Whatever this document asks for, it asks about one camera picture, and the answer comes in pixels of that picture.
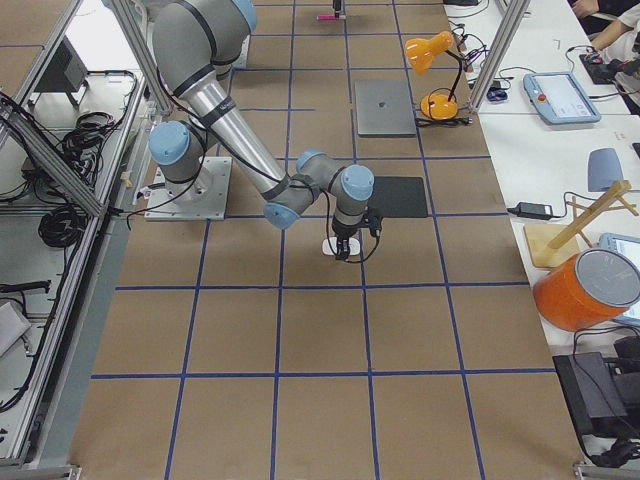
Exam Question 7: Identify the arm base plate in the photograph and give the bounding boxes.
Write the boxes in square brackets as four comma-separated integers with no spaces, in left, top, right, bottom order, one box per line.
[144,156,232,221]

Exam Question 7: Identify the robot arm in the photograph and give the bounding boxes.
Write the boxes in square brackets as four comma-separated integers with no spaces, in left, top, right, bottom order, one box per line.
[152,1,382,262]

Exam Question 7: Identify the black mousepad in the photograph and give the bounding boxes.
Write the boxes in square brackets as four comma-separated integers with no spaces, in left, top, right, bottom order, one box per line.
[368,176,429,218]

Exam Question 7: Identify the black lamp power cable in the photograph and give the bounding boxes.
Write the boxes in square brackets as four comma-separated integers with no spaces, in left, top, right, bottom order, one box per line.
[415,115,474,129]

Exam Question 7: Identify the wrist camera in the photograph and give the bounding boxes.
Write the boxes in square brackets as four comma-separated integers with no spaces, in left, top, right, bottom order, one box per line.
[361,208,383,239]

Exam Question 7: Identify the orange cylindrical container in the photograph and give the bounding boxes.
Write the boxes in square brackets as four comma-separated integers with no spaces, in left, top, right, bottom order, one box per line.
[533,248,639,332]

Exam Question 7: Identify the black power adapter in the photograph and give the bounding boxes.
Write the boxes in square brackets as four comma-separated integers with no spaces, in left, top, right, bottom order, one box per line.
[512,202,553,220]

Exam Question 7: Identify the wooden stand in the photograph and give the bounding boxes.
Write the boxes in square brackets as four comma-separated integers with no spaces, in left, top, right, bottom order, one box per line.
[524,180,639,269]

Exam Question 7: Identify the orange desk lamp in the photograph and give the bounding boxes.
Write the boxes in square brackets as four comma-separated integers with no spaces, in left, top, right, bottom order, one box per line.
[404,30,460,122]

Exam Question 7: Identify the silver laptop notebook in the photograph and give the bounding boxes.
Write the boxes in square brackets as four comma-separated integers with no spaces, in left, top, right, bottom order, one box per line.
[354,79,416,138]

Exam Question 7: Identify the pink marker pen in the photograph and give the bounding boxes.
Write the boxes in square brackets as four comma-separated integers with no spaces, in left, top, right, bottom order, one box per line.
[316,14,346,21]

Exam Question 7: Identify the aluminium frame post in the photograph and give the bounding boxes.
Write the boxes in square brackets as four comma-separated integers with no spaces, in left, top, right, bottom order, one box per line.
[468,0,530,114]

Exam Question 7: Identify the white computer mouse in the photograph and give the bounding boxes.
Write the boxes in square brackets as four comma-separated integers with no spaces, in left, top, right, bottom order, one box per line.
[322,236,361,257]

